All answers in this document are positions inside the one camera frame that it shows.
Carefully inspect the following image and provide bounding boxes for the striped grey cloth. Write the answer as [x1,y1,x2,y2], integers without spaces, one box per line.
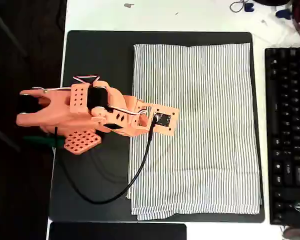
[126,42,263,221]

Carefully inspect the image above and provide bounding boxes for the orange robot arm with base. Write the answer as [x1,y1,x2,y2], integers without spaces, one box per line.
[16,80,109,156]

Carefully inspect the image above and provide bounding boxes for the black desk mat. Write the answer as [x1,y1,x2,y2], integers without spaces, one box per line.
[48,30,265,223]

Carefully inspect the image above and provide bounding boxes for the green table clamp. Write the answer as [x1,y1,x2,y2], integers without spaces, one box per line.
[23,134,66,149]

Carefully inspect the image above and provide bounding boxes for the grey metal furniture leg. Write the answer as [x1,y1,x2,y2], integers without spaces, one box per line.
[0,121,21,153]
[0,4,29,59]

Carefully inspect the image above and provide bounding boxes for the black flat tablet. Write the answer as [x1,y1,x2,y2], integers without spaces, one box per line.
[48,223,188,240]

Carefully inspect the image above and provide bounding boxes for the black computer keyboard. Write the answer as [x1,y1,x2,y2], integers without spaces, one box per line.
[264,46,300,226]

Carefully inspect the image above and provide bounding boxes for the black round object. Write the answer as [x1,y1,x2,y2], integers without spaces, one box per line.
[253,0,292,7]

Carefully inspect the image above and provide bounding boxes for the brown rounded object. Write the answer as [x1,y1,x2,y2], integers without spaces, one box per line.
[282,225,300,240]

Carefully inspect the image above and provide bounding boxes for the white red servo wire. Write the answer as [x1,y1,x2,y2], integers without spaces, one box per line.
[73,74,101,85]

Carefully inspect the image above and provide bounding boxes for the orange camera mount plate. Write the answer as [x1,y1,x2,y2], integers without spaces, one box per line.
[137,101,180,137]

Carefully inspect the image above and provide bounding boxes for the black camera usb cable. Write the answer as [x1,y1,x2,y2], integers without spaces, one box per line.
[53,116,159,205]

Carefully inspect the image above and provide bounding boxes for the thin looped grey cable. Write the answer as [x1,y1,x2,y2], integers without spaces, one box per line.
[229,0,251,13]

